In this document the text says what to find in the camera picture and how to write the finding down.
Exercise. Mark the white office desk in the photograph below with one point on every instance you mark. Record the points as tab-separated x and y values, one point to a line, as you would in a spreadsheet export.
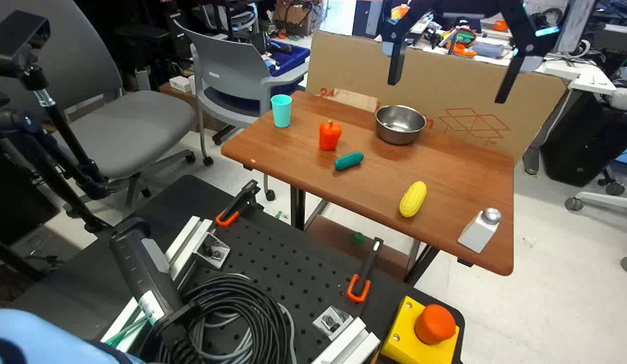
578	73

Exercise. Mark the aluminium profile rail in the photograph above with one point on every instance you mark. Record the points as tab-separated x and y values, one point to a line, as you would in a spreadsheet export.
346	345
188	239

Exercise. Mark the green toy cucumber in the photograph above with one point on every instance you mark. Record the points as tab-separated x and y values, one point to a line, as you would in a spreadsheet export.
349	161

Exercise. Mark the stainless steel pot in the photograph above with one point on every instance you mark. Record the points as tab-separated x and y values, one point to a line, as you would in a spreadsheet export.
399	127

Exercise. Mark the brown wooden table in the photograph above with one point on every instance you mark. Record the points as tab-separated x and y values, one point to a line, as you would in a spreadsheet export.
396	183

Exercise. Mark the light blue cover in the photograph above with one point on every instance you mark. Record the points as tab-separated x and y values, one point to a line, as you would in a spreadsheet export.
38	337

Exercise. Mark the black grey power unit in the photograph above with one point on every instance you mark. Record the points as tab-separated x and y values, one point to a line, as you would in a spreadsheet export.
147	266

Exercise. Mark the orange toy bell pepper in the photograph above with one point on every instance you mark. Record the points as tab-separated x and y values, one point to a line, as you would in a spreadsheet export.
330	137

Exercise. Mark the teal plastic cup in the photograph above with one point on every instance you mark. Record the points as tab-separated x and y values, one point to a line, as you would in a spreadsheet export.
281	113

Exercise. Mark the yellow toy corn cob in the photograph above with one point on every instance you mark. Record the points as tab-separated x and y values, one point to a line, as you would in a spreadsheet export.
413	200

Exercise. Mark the white salt cellar silver cap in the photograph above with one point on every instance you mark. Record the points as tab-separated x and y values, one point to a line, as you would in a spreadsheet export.
479	232

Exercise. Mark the grey fabric office chair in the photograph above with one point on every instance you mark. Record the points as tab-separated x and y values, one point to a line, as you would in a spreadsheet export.
128	132

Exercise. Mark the grey plastic chair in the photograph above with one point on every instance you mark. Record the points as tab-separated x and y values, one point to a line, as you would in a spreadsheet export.
225	73

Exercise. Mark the small green floor object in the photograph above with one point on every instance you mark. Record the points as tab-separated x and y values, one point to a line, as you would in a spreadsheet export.
356	238

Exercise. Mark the black bag under desk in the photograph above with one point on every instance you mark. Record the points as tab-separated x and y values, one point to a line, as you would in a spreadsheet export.
579	138

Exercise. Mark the black camera on tripod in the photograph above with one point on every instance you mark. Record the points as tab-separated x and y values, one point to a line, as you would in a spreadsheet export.
16	38

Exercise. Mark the yellow emergency stop box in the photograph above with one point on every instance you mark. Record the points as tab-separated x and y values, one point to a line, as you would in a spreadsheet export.
421	335

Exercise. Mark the orange black bar clamp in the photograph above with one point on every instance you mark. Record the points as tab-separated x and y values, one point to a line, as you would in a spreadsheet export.
238	206
365	269

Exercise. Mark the blue plastic bin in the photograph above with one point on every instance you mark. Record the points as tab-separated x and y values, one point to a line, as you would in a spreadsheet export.
286	59

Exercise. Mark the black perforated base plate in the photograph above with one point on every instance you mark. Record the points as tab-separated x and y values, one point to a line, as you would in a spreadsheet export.
295	255

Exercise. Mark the black camera tripod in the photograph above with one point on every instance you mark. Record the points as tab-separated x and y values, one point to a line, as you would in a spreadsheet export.
63	134

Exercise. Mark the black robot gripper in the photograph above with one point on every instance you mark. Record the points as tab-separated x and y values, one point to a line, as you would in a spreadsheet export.
473	4

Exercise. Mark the brown cardboard panel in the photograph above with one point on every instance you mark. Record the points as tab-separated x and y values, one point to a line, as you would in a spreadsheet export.
462	87

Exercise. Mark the office chair wheeled base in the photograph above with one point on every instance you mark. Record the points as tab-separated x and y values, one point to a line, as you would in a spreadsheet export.
599	200

